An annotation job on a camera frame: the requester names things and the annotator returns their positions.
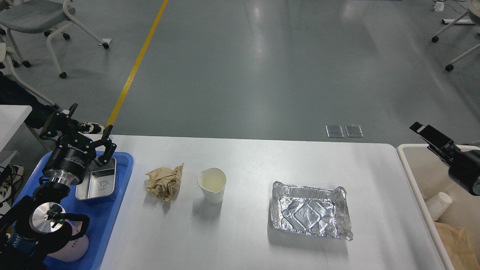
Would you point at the pink ribbed mug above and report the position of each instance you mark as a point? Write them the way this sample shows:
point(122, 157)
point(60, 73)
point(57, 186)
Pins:
point(72, 251)

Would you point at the crumpled brown paper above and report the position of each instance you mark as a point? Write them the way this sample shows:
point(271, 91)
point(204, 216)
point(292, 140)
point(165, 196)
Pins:
point(164, 183)

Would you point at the person in dark jeans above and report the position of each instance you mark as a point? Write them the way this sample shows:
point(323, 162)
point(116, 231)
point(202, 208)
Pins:
point(11, 93)

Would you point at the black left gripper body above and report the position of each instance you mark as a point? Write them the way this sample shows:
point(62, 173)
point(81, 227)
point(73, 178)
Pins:
point(71, 158)

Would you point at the beige plastic bin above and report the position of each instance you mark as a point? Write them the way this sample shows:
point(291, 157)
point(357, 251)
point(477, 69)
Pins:
point(427, 176)

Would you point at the right floor outlet plate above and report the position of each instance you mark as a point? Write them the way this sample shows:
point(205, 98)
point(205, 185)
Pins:
point(354, 131)

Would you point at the brown paper in bin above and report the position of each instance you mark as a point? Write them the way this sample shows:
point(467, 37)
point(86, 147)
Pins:
point(457, 246)

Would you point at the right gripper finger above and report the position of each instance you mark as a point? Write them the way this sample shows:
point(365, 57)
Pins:
point(438, 143)

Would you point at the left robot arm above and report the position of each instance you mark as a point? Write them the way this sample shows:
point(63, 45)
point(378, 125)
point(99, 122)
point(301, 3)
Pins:
point(38, 225)

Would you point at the white cup in bin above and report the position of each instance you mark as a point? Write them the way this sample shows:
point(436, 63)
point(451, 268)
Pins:
point(438, 204)

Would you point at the grey office chair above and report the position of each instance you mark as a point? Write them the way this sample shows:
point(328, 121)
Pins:
point(39, 16)

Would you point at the floor outlet plate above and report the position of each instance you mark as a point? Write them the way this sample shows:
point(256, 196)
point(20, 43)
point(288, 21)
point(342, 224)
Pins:
point(334, 131)
point(354, 131)

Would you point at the aluminium foil tray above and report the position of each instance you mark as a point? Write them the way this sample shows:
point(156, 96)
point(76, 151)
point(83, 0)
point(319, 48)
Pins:
point(310, 211)

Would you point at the white paper cup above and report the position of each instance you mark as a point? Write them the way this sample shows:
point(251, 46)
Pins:
point(212, 182)

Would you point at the stainless steel rectangular box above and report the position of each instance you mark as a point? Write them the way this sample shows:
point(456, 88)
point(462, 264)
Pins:
point(99, 184)

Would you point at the dark blue mug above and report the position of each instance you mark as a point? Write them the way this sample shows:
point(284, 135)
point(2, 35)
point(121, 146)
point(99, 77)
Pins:
point(14, 248)

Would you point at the white side table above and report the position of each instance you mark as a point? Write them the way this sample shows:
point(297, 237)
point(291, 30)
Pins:
point(11, 118)

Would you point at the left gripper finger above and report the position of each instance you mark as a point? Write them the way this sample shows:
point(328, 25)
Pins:
point(108, 144)
point(61, 123)

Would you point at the blue plastic tray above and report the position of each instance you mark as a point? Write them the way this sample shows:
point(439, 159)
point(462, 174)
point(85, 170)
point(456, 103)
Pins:
point(102, 216)

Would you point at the left floor outlet plate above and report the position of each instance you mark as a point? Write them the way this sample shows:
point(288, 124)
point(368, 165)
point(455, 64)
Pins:
point(334, 131)

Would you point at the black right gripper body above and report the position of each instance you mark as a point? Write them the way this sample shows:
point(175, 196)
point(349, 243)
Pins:
point(465, 170)

